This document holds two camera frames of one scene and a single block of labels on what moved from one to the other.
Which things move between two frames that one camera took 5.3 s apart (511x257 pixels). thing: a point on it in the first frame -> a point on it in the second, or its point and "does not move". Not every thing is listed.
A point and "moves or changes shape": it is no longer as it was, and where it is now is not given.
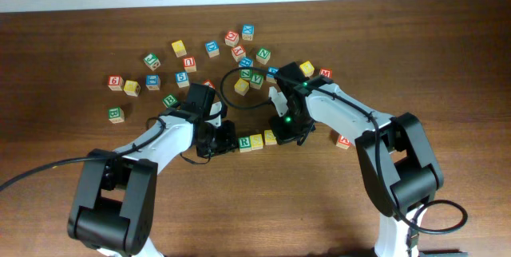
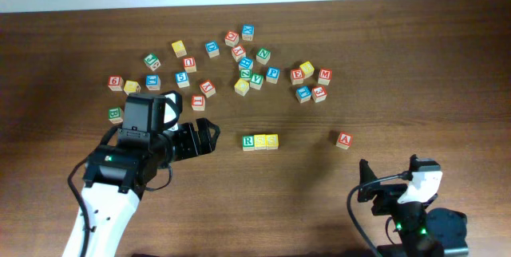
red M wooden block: x=327 y=73 does not move
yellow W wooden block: x=132 y=88 does not move
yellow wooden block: x=270 y=138 moves or changes shape
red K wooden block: x=209 y=83 does not move
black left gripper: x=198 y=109 -> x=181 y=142
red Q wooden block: x=231 y=38 does not move
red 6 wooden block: x=116 y=82 does not move
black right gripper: x=285 y=134 -> x=382 y=192
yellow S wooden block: x=256 y=141 moves or changes shape
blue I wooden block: x=152 y=82 does not move
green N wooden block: x=263 y=55 does not move
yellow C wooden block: x=242 y=86 does not move
